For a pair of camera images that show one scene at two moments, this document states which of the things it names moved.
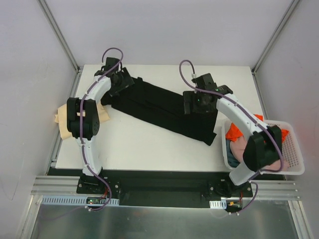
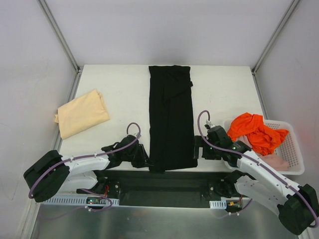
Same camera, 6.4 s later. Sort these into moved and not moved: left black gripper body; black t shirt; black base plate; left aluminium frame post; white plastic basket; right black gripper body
Moved: left black gripper body; right black gripper body; black t shirt
Not moved: white plastic basket; black base plate; left aluminium frame post
